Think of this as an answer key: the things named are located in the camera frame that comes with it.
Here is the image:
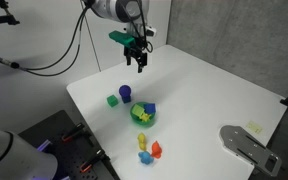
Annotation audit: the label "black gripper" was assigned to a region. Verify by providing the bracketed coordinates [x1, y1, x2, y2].
[123, 34, 149, 74]

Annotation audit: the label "dark blue small block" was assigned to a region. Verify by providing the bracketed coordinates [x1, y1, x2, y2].
[121, 95, 133, 104]

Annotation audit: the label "green cube block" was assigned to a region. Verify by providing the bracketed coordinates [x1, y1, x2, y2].
[106, 94, 120, 108]

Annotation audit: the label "lime green block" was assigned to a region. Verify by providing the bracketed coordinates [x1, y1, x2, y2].
[131, 104, 145, 118]

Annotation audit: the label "green translucent bowl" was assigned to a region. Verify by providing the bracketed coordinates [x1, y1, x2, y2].
[129, 101, 158, 128]

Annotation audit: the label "purple ball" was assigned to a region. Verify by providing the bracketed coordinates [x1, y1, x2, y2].
[118, 84, 132, 98]

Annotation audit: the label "yellow star toy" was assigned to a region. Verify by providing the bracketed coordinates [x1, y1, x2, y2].
[139, 112, 152, 123]

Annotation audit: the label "yellow toy figure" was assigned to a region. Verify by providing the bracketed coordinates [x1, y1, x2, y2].
[137, 132, 148, 151]

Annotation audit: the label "orange toy figure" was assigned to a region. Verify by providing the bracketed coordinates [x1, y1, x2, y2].
[150, 140, 163, 160]

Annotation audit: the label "black clamp with orange tip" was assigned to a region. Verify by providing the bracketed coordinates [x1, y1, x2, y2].
[61, 122, 87, 144]
[79, 148, 107, 174]

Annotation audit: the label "light blue toy figure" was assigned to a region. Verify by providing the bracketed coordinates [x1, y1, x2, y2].
[137, 150, 155, 166]

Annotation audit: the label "black perforated base board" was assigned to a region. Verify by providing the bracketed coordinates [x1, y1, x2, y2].
[18, 109, 120, 180]

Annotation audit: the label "pale yellow sticky note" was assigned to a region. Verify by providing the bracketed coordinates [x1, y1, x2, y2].
[245, 120, 264, 135]

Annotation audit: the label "grey metal plate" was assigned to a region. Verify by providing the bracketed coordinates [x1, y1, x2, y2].
[219, 124, 282, 178]

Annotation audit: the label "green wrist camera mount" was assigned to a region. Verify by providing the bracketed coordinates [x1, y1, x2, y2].
[108, 30, 137, 48]

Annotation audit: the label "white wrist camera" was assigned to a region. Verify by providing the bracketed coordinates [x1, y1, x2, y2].
[143, 26, 158, 37]

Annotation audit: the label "black cable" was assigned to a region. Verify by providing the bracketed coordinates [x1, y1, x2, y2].
[17, 8, 92, 78]
[0, 6, 90, 72]

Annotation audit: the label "black camera boom bar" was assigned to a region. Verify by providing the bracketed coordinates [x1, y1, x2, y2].
[0, 0, 21, 27]

